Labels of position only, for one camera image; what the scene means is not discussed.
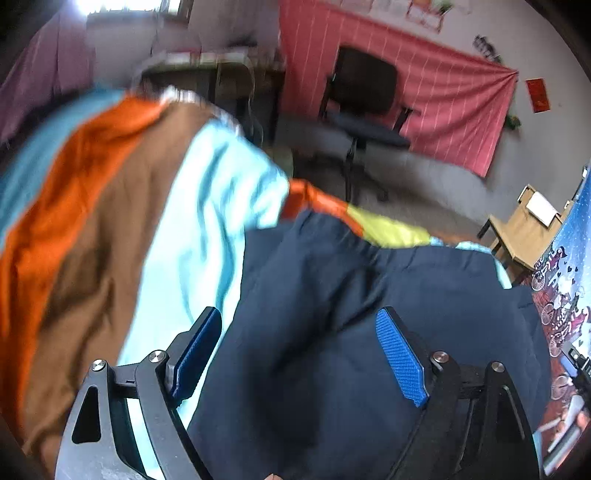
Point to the blue printed banner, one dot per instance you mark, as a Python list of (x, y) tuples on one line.
[(572, 240)]

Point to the colourful striped blanket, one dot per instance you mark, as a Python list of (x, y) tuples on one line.
[(92, 184)]

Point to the pink curtain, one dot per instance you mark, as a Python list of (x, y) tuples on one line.
[(41, 78)]

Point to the red paper wall square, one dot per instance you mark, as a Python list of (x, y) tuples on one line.
[(539, 95)]

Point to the red checked wall cloth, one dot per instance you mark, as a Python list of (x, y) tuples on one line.
[(443, 92)]

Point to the navy puffer jacket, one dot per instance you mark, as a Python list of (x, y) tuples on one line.
[(323, 300)]

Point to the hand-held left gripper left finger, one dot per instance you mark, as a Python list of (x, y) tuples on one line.
[(194, 355)]

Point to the white paper sheet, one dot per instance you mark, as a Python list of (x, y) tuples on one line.
[(542, 208)]

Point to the wooden desk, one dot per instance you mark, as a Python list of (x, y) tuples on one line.
[(231, 78)]

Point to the bright window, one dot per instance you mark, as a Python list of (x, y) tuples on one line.
[(120, 5)]

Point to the black office chair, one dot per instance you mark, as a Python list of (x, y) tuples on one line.
[(364, 78)]

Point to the green wall decoration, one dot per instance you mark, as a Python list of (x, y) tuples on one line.
[(513, 122)]

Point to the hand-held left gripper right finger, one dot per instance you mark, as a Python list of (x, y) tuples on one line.
[(401, 357)]

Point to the paper wall charts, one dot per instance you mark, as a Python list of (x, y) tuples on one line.
[(415, 11)]

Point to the dark wall picture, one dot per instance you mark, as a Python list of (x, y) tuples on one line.
[(487, 48)]

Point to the wooden chair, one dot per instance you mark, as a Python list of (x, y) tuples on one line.
[(521, 230)]

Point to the pile of papers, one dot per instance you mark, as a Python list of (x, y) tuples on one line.
[(203, 56)]

